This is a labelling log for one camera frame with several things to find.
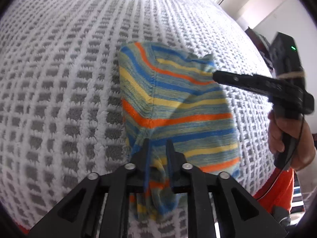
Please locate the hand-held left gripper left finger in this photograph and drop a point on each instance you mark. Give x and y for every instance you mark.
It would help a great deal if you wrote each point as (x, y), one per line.
(146, 158)

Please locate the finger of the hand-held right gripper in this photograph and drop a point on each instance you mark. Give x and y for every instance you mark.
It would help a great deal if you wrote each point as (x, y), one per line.
(237, 79)

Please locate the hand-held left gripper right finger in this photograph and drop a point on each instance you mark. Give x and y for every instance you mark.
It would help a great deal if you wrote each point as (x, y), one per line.
(170, 158)

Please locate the striped knit sweater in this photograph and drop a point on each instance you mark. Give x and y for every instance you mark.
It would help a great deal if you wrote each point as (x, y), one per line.
(173, 104)

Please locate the person's right forearm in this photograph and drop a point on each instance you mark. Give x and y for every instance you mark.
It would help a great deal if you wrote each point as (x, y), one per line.
(305, 188)

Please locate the dark clothes pile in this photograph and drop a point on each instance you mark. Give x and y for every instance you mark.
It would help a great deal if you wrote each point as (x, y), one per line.
(260, 47)

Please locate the red-orange fleece blanket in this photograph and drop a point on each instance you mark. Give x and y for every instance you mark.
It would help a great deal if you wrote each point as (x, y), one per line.
(277, 186)

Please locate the white grey checked fleece blanket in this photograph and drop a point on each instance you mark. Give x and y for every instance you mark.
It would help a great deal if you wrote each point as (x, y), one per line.
(64, 79)

